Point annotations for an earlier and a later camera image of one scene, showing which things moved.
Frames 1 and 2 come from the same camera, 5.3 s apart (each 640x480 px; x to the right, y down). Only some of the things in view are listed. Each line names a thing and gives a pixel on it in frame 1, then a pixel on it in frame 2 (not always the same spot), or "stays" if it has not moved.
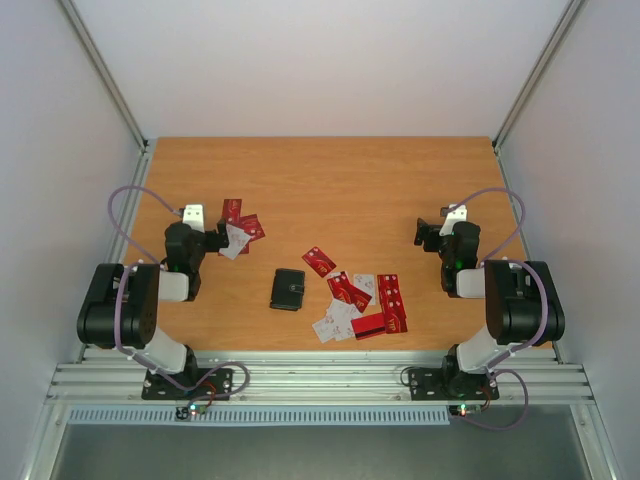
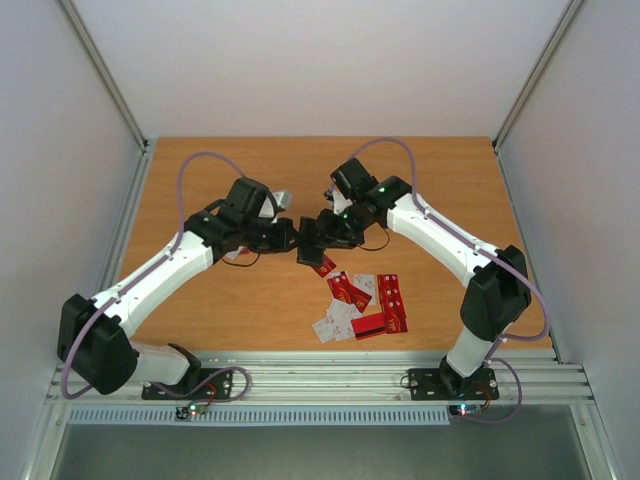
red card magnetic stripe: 368,326 stays
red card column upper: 391,295 stays
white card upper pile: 365,283 stays
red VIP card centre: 319,262 stays
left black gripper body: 215,244 → 264,242
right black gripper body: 426,236 → 329,226
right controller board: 465,410 stays
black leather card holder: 288,289 → 309,249
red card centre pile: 342,288 stays
